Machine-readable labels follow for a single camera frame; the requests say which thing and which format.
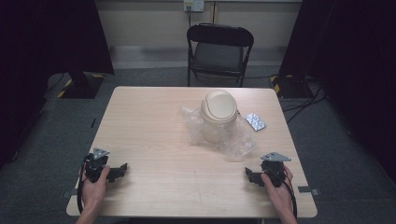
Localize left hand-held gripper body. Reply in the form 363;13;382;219
84;147;111;184

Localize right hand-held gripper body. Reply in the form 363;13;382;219
259;151;292;189

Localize person's left hand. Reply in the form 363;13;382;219
79;165;111;214

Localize person's right hand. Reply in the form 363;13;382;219
260;164;295;216

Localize clear plastic bag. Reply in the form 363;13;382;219
179;105;257;163

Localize grey tape strip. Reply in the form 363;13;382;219
297;185;320;197

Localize silver blister pack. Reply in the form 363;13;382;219
244;112;267;133

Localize beige swing-lid trash bin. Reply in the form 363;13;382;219
199;89;240;145

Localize black stand base striped tape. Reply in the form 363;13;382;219
269;74;314;100
56;71;106;100

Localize dark curtain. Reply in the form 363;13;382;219
0;0;115;169
278;0;396;183

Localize black folding chair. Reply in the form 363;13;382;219
186;22;255;89

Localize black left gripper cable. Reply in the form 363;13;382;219
76;153;95;216

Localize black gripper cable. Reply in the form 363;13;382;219
76;153;95;216
274;167;299;219

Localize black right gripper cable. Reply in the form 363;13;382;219
274;167;299;219

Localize black floor cables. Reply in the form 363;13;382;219
280;83;328;125

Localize white wall outlet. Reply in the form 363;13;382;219
183;0;205;13

